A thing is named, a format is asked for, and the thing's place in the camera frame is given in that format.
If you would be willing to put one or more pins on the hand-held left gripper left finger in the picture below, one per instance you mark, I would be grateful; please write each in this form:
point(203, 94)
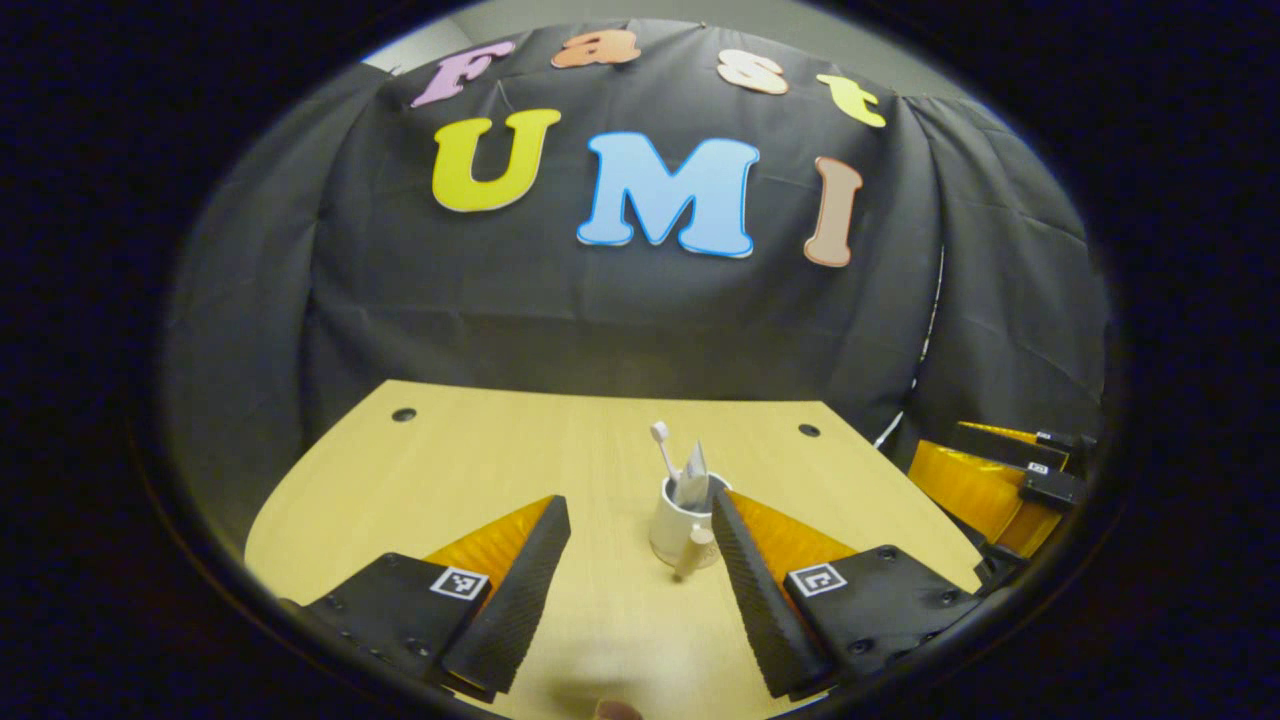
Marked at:
point(515, 605)

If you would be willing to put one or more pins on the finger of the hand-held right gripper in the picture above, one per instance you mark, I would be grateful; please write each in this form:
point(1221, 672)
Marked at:
point(1000, 445)
point(965, 490)

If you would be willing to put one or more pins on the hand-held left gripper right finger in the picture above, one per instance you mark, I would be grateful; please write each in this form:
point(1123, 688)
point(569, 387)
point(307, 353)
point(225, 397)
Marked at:
point(755, 605)

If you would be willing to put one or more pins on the white toothpaste tube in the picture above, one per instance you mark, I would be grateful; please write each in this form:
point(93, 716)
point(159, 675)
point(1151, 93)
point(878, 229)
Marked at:
point(693, 475)

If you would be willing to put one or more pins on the light wooden desktop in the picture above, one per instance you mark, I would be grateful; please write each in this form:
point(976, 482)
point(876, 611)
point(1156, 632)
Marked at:
point(500, 450)

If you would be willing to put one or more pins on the black backdrop cloth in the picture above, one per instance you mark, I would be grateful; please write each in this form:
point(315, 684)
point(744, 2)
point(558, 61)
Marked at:
point(600, 320)

